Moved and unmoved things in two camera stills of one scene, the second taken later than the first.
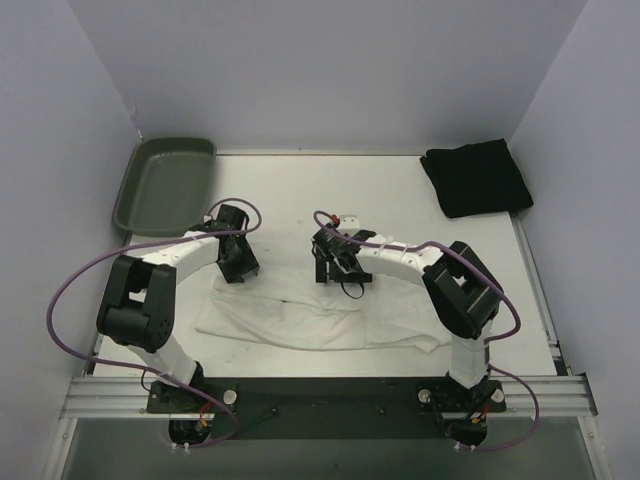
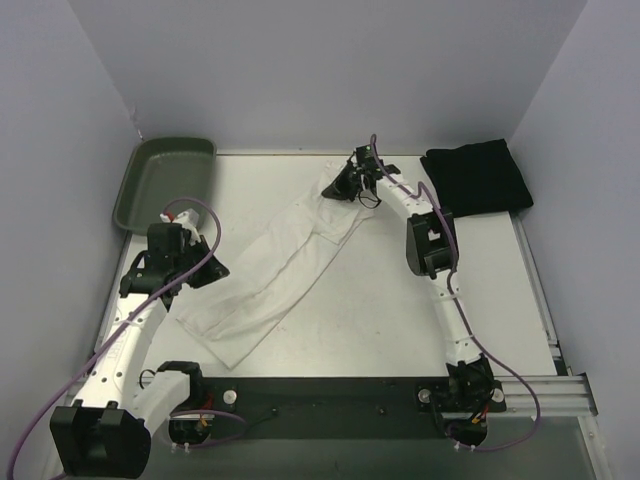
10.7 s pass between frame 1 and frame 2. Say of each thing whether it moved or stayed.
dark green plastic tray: stayed
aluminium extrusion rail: stayed
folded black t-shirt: stayed
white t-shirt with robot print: moved
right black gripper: moved
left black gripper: moved
